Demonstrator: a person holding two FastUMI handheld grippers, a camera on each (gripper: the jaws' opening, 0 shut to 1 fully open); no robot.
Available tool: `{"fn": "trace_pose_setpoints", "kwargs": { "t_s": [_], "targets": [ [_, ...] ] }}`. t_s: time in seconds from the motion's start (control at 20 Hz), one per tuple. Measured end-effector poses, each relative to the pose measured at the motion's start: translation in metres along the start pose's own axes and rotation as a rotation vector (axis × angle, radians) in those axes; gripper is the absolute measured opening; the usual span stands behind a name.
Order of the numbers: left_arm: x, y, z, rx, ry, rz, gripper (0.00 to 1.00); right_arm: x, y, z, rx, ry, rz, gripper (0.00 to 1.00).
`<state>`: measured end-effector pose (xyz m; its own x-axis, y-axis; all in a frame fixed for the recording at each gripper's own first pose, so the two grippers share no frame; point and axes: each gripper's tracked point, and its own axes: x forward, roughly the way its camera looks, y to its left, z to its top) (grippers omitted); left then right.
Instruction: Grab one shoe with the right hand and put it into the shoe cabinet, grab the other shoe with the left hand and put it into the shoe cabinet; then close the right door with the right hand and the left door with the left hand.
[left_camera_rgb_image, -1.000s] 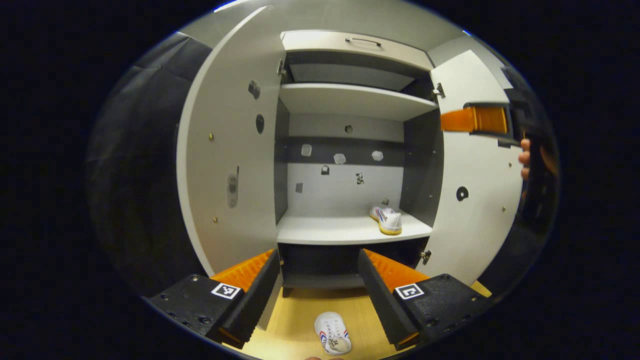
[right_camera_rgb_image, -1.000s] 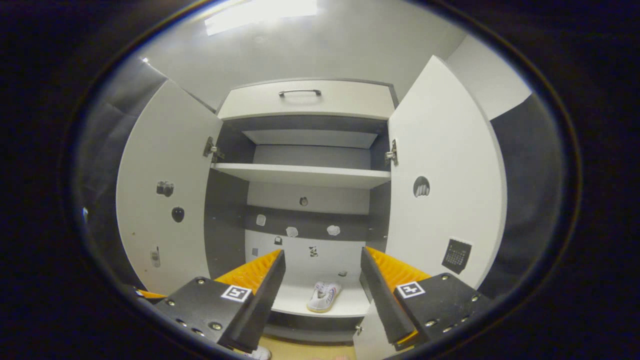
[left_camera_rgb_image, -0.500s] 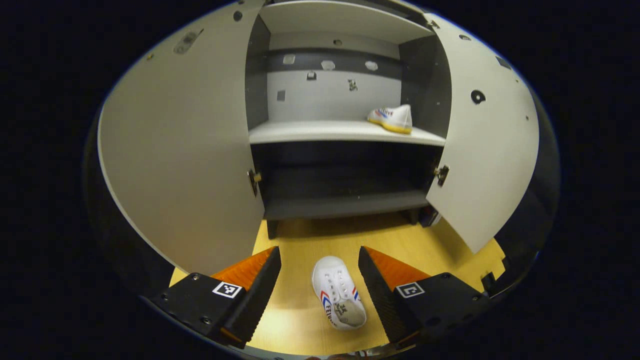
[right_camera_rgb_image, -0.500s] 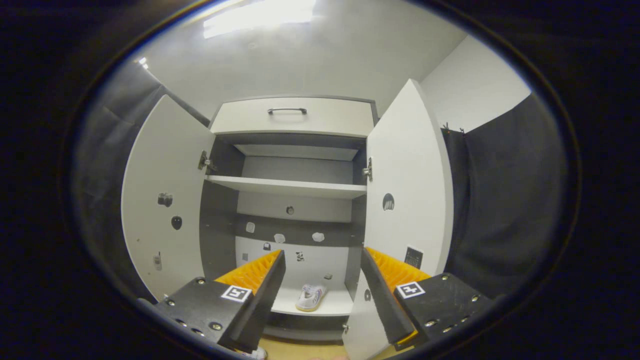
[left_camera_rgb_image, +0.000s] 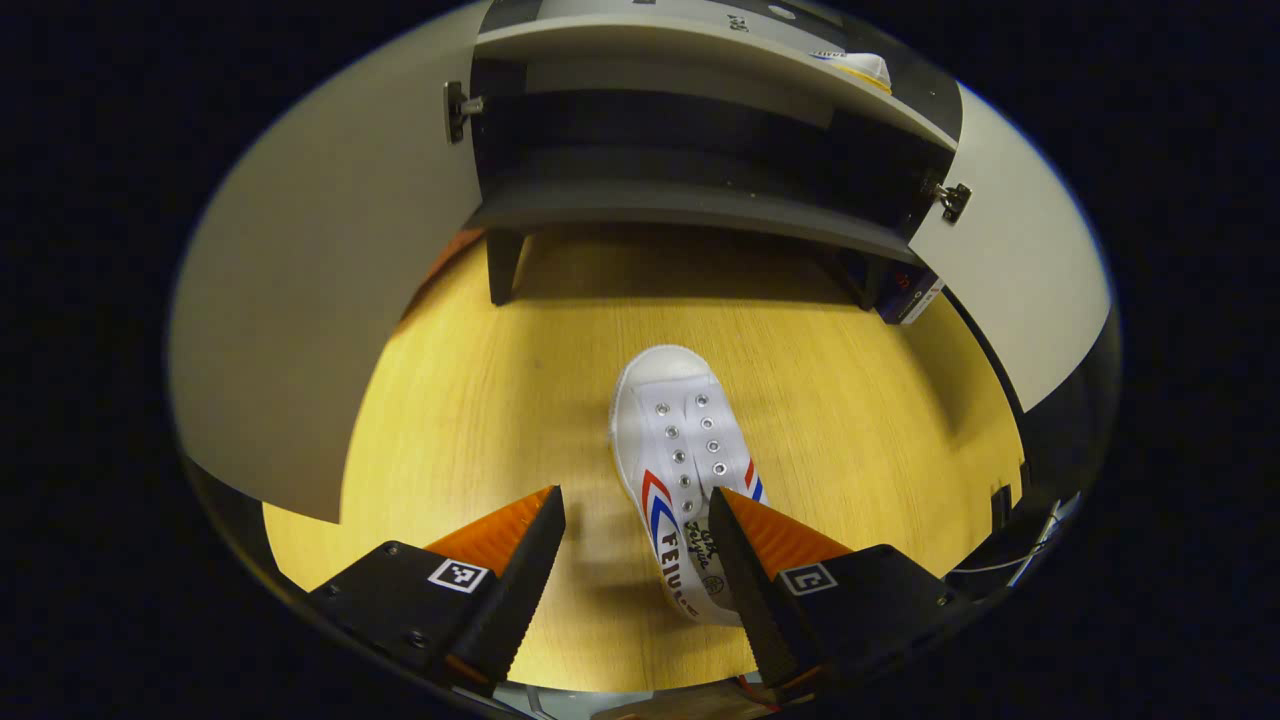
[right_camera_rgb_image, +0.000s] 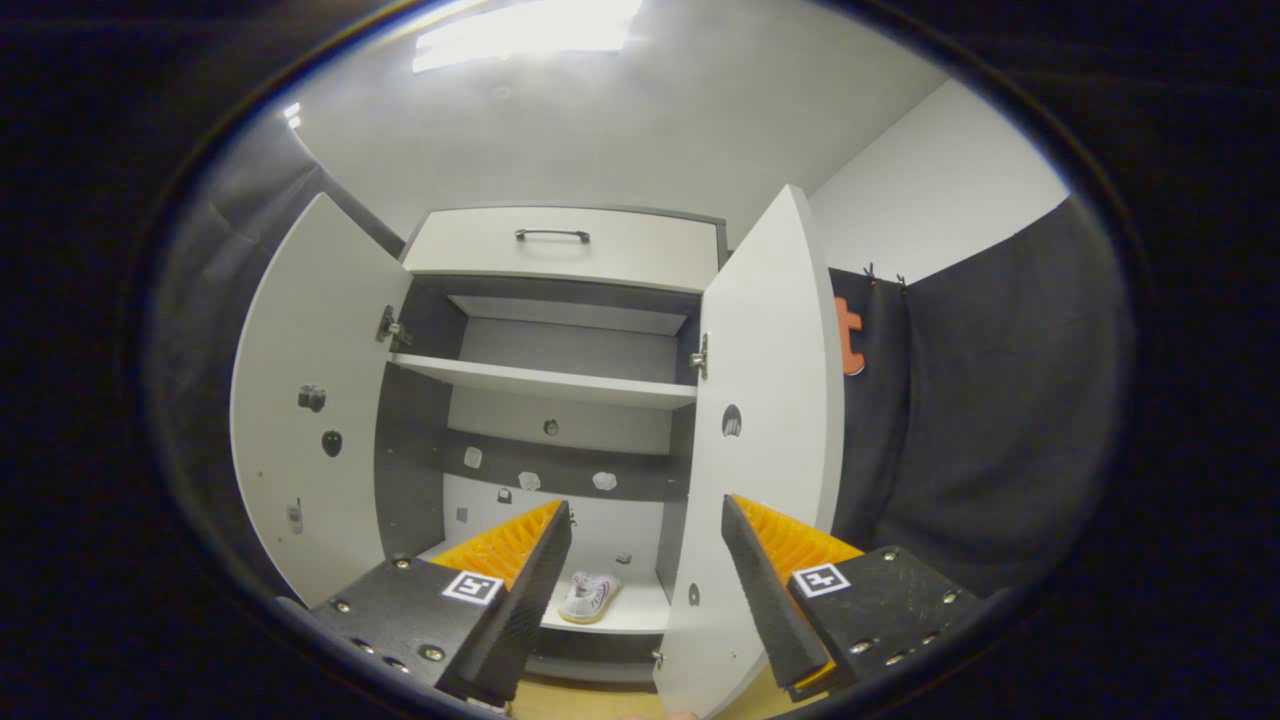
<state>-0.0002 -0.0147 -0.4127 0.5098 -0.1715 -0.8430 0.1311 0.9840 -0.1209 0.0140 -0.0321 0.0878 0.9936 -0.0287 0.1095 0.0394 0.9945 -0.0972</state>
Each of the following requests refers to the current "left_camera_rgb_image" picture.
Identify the blue cardboard box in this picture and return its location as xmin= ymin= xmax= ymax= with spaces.
xmin=878 ymin=262 xmax=946 ymax=326

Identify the white canvas shoe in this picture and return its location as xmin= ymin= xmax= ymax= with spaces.
xmin=609 ymin=344 xmax=771 ymax=627
xmin=808 ymin=48 xmax=894 ymax=96

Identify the dark cabinet leg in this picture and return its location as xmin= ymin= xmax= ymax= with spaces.
xmin=486 ymin=230 xmax=526 ymax=307
xmin=850 ymin=250 xmax=891 ymax=311

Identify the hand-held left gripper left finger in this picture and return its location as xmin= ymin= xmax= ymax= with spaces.
xmin=308 ymin=485 xmax=567 ymax=698

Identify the metal door hinge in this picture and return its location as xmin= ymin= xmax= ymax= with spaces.
xmin=930 ymin=180 xmax=973 ymax=225
xmin=443 ymin=80 xmax=486 ymax=144

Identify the white cable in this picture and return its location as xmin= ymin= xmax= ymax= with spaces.
xmin=945 ymin=500 xmax=1076 ymax=586

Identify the black backdrop cloth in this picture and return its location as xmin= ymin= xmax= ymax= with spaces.
xmin=1015 ymin=310 xmax=1121 ymax=561

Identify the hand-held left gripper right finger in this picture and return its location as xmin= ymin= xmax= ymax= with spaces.
xmin=708 ymin=487 xmax=966 ymax=691

